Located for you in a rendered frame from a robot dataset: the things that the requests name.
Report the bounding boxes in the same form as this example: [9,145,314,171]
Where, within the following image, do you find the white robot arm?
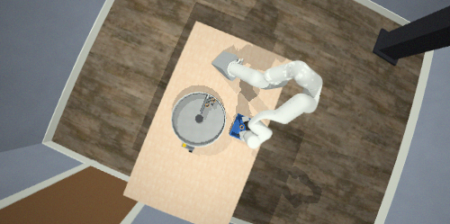
[227,59,322,148]

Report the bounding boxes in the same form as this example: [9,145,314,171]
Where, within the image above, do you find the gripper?
[237,130,247,139]

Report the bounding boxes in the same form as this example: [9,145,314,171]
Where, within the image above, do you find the blue square tray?
[229,113,246,139]

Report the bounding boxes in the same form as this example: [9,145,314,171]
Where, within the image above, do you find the grey round turning table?
[171,92,226,153]

